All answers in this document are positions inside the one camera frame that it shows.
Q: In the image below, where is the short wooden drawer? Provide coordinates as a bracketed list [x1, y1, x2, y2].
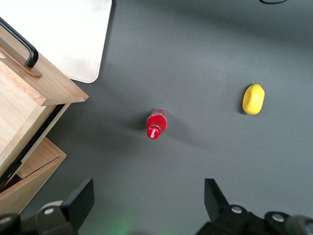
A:
[16, 137, 62, 179]

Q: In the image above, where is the tall wooden drawer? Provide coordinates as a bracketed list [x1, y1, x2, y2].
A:
[0, 17, 89, 189]

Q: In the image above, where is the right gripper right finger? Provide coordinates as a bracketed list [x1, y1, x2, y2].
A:
[195, 178, 265, 235]

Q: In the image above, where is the long black drawer handle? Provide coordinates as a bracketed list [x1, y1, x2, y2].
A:
[0, 17, 40, 69]

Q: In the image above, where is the yellow lemon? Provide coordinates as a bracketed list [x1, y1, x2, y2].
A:
[242, 83, 266, 115]

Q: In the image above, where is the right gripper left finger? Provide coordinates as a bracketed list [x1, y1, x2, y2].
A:
[36, 178, 95, 235]

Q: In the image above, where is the black looped floor cable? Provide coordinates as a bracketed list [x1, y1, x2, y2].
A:
[258, 0, 290, 5]

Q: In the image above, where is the red cola bottle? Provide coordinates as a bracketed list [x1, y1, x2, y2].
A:
[146, 107, 169, 141]

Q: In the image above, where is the beige rectangular tray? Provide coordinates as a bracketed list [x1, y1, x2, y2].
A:
[0, 0, 113, 84]

